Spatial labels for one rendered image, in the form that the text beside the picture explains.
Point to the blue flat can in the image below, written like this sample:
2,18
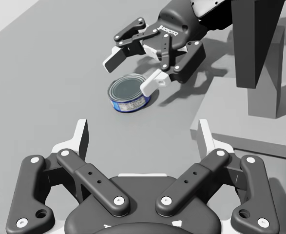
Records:
127,95

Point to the black screen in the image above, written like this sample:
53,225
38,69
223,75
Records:
254,41

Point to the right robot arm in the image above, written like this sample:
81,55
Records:
206,12

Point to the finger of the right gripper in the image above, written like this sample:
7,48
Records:
135,31
181,63

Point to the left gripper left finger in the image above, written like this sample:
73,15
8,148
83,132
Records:
94,178

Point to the grey stand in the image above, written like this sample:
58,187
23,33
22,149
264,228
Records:
267,97

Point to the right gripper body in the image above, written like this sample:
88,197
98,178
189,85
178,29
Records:
179,26

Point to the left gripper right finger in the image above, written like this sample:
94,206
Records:
194,176

